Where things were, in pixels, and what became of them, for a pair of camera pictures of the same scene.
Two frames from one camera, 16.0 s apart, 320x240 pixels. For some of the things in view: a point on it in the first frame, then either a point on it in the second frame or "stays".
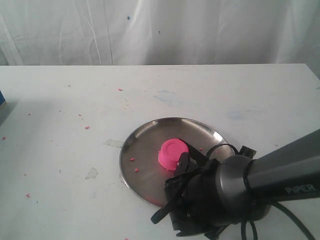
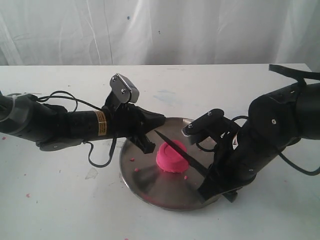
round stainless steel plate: (139, 162) stays
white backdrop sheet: (113, 32) stays
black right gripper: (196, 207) → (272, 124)
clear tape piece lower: (92, 174) stays
